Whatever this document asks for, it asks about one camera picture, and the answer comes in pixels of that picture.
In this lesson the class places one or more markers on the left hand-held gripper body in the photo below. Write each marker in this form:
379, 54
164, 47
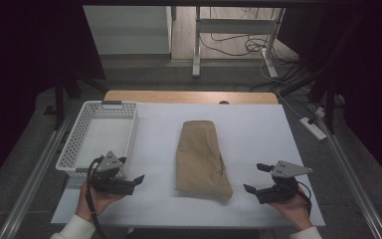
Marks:
110, 181

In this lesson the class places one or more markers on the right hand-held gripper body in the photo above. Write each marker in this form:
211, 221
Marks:
278, 189

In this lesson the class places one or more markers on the white perforated plastic basket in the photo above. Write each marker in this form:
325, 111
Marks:
79, 139

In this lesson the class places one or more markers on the khaki pants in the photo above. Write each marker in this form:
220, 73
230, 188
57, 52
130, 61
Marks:
200, 159

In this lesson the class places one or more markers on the person's right hand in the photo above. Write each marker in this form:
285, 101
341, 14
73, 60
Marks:
293, 210

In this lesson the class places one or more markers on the person's left hand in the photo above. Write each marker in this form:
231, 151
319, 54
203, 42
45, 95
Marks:
94, 202

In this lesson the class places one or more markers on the white foam board mat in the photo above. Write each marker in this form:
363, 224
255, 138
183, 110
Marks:
252, 139

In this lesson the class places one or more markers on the white power strip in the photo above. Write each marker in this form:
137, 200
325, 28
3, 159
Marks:
313, 129

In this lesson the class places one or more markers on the black stand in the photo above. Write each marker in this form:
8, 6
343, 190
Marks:
328, 96
59, 99

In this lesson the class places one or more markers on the wooden table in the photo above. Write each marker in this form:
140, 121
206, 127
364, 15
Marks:
185, 97

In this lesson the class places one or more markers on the white cabinet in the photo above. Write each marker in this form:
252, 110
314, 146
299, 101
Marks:
127, 30

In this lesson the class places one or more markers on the white desk frame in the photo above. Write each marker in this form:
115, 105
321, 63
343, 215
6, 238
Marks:
235, 26

